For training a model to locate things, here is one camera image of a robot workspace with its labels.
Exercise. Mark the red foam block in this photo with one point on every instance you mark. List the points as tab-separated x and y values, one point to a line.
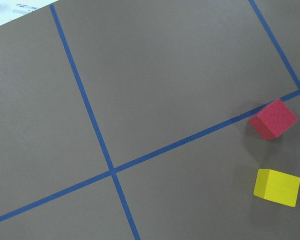
273	120

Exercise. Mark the yellow foam block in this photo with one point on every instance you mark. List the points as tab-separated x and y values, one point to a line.
277	187

